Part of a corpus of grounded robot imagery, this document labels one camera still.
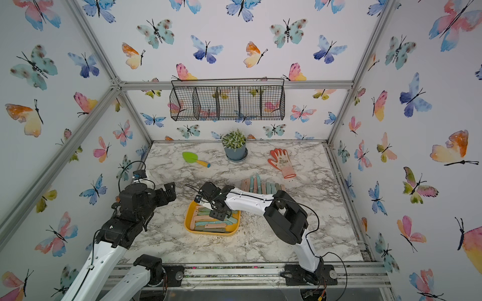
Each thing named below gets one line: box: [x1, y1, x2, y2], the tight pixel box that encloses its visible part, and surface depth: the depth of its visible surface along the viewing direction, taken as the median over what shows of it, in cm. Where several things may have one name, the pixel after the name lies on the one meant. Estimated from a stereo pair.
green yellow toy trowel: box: [182, 151, 212, 169], surface depth 117 cm
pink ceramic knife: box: [253, 176, 258, 194], surface depth 103 cm
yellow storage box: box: [184, 200, 241, 234], surface depth 88 cm
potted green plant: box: [221, 128, 248, 163], surface depth 103 cm
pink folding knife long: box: [261, 181, 267, 196], surface depth 101 cm
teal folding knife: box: [266, 181, 272, 195], surface depth 101 cm
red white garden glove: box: [267, 147, 297, 179], surface depth 111 cm
